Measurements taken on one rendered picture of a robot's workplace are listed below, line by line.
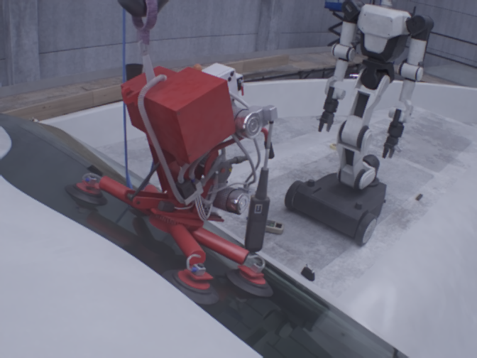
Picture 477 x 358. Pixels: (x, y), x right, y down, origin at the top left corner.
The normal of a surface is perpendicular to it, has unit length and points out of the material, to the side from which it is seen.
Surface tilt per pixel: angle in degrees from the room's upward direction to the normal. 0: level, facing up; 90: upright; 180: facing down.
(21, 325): 21
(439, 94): 90
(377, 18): 91
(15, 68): 90
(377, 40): 91
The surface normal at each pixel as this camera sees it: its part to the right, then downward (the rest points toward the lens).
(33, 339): 0.37, -0.91
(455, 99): 0.18, 0.48
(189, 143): 0.70, 0.39
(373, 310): 0.28, -0.76
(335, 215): -0.65, 0.29
